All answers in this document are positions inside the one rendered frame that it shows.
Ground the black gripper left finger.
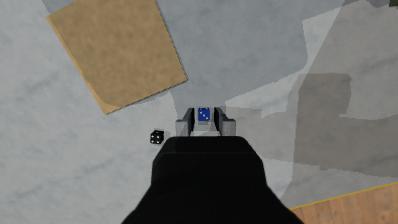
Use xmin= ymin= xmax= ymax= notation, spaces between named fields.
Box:
xmin=175 ymin=108 xmax=195 ymax=136

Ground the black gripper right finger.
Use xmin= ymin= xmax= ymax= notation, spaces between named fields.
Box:
xmin=214 ymin=107 xmax=236 ymax=136

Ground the blue die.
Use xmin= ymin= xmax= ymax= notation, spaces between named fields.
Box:
xmin=198 ymin=108 xmax=210 ymax=121

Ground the tan mat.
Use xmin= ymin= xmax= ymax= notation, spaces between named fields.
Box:
xmin=46 ymin=0 xmax=187 ymax=115

